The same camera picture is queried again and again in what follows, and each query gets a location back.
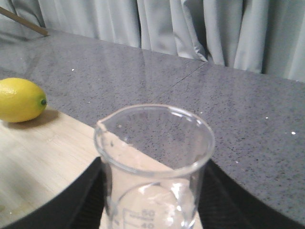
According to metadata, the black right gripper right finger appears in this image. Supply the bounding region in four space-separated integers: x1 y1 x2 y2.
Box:
198 160 304 229

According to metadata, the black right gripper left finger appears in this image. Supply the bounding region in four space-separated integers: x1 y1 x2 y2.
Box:
5 157 104 229

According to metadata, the glass measuring beaker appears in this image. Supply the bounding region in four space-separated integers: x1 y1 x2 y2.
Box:
94 104 215 229

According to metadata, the wooden cutting board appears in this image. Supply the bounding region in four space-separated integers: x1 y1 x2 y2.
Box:
0 109 101 229

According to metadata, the yellow lemon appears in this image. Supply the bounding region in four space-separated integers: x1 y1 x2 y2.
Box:
0 78 47 123

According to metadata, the grey curtain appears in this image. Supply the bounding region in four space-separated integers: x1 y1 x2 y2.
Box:
0 0 305 82

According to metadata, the wooden stick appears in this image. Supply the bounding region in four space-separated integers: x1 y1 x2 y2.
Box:
0 7 49 36

